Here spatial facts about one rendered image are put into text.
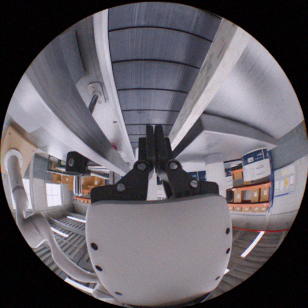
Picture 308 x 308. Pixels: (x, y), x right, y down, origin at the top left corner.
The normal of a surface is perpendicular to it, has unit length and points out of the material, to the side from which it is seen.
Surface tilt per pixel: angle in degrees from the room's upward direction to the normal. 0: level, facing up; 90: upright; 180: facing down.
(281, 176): 90
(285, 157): 90
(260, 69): 0
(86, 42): 0
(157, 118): 0
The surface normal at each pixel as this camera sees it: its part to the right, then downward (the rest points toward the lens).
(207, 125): 0.10, -0.27
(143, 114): 0.04, 0.96
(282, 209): -0.98, -0.02
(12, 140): 0.69, 0.72
